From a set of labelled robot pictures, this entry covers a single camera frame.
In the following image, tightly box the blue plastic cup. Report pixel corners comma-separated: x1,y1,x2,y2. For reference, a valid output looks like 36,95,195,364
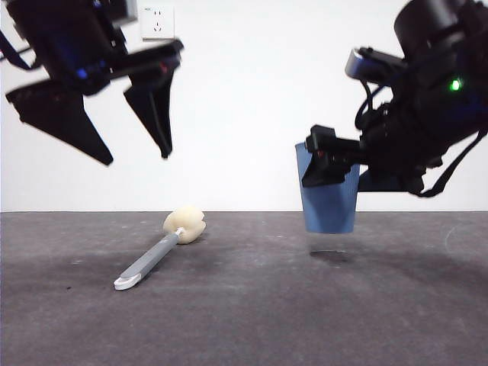
294,141,361,235

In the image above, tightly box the cream sponge grey-handled cup brush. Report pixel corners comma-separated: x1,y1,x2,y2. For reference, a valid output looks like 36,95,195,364
113,204,208,293

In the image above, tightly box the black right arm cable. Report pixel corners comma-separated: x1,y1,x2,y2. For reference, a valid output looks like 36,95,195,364
415,127,488,198

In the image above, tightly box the dark left arm cable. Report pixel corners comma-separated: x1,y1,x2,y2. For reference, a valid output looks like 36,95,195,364
0,29,40,72

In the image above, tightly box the white wall socket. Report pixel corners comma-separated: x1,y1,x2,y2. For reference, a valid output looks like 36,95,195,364
141,5,176,43

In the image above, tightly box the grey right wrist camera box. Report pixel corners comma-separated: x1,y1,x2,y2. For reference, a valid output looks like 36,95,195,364
344,47,408,82

